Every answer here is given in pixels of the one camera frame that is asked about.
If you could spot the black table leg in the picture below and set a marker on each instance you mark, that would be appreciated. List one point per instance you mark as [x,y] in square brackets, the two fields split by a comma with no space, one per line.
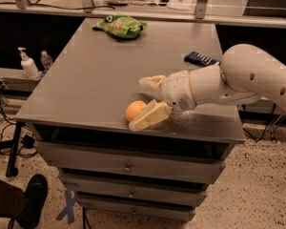
[12,171]

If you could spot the black shoe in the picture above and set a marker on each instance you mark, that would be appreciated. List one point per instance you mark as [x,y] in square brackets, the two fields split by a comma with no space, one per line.
[36,192]

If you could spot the brown trouser leg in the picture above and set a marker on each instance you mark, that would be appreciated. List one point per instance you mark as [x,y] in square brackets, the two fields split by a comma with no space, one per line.
[12,200]

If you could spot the orange fruit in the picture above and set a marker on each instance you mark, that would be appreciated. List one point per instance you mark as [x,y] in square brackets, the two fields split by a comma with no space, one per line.
[134,109]

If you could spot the metal workbench frame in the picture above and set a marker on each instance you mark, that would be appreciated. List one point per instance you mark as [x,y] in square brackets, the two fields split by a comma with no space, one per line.
[222,12]

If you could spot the grey drawer cabinet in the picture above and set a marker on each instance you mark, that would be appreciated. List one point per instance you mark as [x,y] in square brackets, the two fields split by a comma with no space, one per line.
[77,113]

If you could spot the clear plastic water bottle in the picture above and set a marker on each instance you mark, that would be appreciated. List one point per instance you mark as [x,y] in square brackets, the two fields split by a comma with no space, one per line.
[46,60]

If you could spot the dark blue snack packet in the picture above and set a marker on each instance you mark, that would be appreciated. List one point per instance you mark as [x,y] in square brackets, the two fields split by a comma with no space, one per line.
[200,59]

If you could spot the white pump dispenser bottle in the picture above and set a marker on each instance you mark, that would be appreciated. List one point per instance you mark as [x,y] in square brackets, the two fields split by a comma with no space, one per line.
[28,64]

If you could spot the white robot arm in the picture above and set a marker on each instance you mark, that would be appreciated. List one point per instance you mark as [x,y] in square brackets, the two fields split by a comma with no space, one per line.
[245,74]

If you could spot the green chip bag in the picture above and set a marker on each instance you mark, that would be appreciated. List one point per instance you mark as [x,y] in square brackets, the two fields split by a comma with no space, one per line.
[120,26]

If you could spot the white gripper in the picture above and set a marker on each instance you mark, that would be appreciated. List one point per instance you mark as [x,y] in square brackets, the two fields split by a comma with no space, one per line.
[176,88]

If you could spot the blue tape cross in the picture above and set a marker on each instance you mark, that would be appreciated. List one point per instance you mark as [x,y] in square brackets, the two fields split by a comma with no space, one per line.
[70,209]

